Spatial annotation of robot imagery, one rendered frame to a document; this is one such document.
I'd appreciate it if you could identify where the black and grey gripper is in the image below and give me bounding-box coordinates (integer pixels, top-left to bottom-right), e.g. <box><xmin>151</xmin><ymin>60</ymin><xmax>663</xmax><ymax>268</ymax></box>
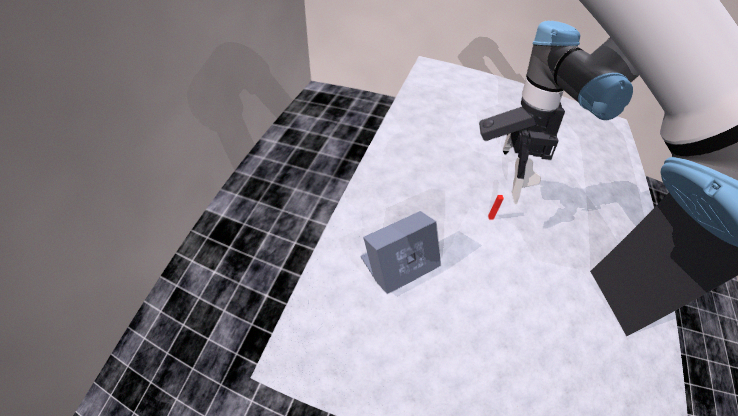
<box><xmin>503</xmin><ymin>97</ymin><xmax>565</xmax><ymax>204</ymax></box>

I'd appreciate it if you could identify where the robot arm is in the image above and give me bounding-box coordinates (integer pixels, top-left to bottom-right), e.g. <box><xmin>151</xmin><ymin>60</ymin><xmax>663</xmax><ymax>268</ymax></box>
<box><xmin>522</xmin><ymin>0</ymin><xmax>738</xmax><ymax>247</ymax></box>

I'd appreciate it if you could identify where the red rectangular peg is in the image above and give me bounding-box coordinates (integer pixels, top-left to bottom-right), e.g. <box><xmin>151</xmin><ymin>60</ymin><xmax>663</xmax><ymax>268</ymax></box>
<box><xmin>488</xmin><ymin>195</ymin><xmax>504</xmax><ymax>220</ymax></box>

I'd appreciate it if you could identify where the dark grey panel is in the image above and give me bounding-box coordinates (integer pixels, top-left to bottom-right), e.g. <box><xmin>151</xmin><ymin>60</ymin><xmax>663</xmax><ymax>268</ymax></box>
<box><xmin>361</xmin><ymin>211</ymin><xmax>441</xmax><ymax>294</ymax></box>

